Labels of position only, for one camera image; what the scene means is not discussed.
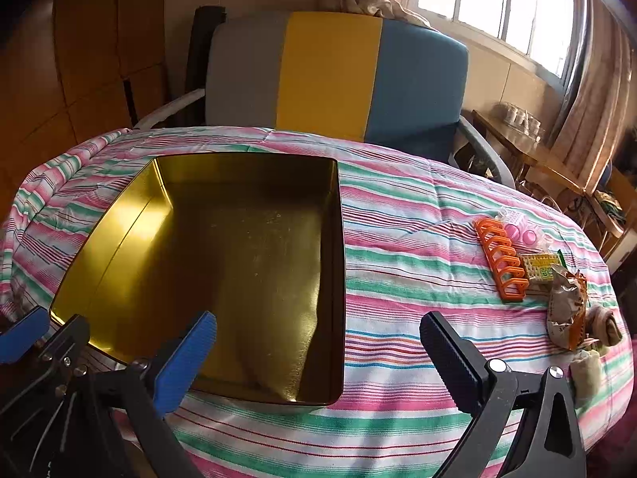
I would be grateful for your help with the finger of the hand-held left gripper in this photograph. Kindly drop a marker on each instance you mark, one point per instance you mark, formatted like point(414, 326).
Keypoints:
point(64, 346)
point(22, 336)

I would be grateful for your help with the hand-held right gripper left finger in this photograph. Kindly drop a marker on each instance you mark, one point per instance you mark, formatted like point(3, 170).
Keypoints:
point(184, 363)

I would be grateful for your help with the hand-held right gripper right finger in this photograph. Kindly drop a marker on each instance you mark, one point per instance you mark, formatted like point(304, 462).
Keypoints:
point(455, 358)

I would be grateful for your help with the orange plastic rack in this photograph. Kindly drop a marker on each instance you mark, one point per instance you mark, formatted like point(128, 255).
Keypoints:
point(490, 259)

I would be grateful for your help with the gold metal tin container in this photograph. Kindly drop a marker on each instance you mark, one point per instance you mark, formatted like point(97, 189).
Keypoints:
point(239, 259)

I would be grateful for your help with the brown orange snack bag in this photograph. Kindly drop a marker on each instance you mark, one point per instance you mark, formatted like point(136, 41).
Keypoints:
point(565, 308)

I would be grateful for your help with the yellow label cracker packet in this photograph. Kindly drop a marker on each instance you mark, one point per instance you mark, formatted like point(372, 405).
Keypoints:
point(540, 268)

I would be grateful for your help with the white sock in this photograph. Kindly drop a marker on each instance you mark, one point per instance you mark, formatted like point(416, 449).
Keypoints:
point(587, 373)

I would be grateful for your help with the beige rolled sock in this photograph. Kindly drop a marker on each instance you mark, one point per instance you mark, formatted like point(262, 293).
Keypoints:
point(607, 328)

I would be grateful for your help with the striped tablecloth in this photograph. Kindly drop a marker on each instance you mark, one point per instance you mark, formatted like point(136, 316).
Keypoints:
point(398, 209)

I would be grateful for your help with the green patterned cloth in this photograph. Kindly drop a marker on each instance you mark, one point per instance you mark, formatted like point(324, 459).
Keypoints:
point(609, 206)

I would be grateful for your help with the wooden side table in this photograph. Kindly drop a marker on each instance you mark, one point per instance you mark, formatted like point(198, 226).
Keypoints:
point(507, 134)

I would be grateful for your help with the blue round object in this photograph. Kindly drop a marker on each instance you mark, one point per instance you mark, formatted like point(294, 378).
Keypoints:
point(604, 178)

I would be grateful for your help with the tray of glass cups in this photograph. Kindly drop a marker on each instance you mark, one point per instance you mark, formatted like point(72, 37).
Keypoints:
point(520, 119)

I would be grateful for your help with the wooden wardrobe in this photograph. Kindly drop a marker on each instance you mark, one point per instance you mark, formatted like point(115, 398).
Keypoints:
point(74, 59)

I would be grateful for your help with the black chair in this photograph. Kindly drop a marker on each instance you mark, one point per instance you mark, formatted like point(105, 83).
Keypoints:
point(204, 50)

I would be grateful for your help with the grey yellow blue armchair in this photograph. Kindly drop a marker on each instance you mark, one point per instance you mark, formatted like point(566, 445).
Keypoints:
point(328, 69)

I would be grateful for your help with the glass window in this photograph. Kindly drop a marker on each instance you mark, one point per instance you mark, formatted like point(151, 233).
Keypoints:
point(487, 0)

